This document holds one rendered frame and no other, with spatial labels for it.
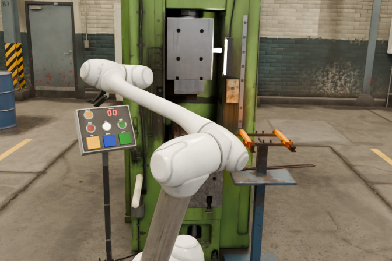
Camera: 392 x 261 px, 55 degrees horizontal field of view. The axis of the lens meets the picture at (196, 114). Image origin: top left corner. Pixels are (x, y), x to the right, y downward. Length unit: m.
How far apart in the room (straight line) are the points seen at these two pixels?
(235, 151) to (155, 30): 1.60
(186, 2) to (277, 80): 6.23
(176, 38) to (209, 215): 1.26
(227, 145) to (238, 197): 1.83
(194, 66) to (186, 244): 1.30
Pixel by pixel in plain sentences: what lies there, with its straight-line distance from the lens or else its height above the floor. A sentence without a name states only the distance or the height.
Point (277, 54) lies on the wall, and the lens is 8.64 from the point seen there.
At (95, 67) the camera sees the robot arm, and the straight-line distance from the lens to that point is 1.47.
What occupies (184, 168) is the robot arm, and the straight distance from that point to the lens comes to 1.08.
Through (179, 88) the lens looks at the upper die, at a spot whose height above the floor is 1.31.
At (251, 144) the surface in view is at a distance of 2.28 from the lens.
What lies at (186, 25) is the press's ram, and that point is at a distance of 2.51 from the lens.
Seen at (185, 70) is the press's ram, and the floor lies 1.43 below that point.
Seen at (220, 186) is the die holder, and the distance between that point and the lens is 2.71.
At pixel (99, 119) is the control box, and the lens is 2.46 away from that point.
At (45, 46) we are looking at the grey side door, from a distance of 9.24.
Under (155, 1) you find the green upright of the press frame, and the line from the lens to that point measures 2.65.
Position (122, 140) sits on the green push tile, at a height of 1.00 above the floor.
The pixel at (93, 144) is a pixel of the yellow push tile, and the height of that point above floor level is 1.00.
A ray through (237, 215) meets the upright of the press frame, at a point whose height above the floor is 0.29.
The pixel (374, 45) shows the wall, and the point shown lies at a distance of 9.23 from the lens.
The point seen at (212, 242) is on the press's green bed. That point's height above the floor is 0.19.
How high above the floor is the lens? 1.73
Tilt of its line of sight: 13 degrees down
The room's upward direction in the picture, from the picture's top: 1 degrees clockwise
